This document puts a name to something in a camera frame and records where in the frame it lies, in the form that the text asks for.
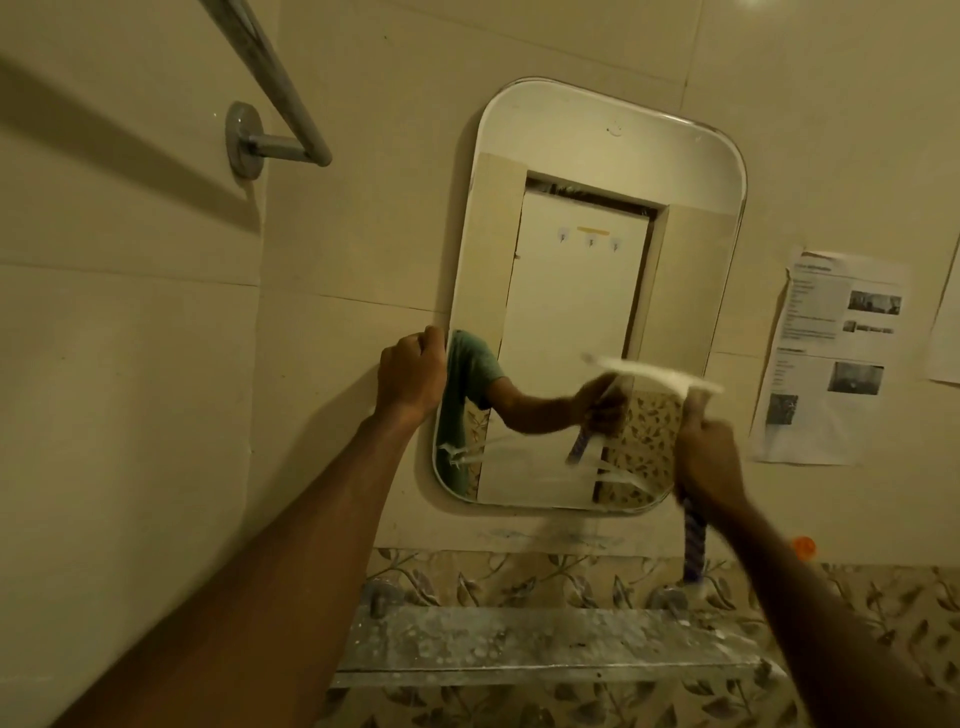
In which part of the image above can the printed paper notice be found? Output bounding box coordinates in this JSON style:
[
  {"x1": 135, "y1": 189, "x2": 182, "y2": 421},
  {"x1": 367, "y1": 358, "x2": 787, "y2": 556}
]
[{"x1": 750, "y1": 246, "x2": 912, "y2": 466}]

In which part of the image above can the person's right forearm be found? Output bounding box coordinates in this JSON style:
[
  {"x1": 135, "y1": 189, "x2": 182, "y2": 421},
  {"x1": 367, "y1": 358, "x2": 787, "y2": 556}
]
[{"x1": 701, "y1": 498, "x2": 960, "y2": 728}]

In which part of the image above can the white paper sheet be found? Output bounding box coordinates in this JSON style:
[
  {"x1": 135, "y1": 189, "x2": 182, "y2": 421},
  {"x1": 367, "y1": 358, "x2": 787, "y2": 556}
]
[{"x1": 925, "y1": 238, "x2": 960, "y2": 387}]

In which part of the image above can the metal towel rail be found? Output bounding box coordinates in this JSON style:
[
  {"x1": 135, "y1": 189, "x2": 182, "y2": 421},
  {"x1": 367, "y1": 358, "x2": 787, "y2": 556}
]
[{"x1": 198, "y1": 0, "x2": 333, "y2": 181}]

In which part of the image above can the white squeegee with blue handle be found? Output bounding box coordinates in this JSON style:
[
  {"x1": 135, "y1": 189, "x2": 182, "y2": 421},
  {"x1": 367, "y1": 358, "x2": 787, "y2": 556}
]
[{"x1": 581, "y1": 354, "x2": 727, "y2": 586}]

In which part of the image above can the person's left forearm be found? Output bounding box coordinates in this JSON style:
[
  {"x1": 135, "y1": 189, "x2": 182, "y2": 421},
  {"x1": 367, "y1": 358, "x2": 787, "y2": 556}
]
[{"x1": 52, "y1": 411, "x2": 423, "y2": 728}]

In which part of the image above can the rounded rectangular wall mirror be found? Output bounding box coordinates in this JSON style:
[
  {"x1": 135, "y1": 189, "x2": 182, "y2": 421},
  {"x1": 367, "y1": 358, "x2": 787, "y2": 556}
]
[{"x1": 432, "y1": 77, "x2": 748, "y2": 516}]

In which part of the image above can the person's left hand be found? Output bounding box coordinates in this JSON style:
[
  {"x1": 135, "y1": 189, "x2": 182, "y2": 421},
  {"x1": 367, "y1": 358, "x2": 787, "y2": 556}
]
[{"x1": 374, "y1": 324, "x2": 449, "y2": 429}]

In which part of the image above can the glass wall shelf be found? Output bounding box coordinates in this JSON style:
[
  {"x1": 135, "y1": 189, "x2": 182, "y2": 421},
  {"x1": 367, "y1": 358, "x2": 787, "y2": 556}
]
[{"x1": 330, "y1": 581, "x2": 785, "y2": 690}]

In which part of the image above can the person's right hand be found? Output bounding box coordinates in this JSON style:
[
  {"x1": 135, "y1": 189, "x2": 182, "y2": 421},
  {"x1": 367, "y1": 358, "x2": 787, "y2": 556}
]
[{"x1": 672, "y1": 390, "x2": 747, "y2": 524}]

